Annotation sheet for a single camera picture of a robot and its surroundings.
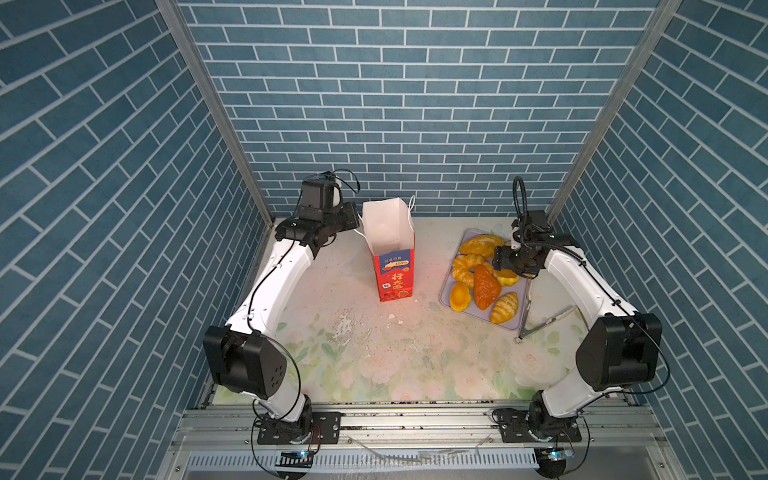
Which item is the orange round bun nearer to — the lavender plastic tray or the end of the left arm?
the lavender plastic tray

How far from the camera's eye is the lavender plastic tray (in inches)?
36.8

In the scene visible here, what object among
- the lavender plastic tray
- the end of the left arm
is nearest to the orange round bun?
the lavender plastic tray
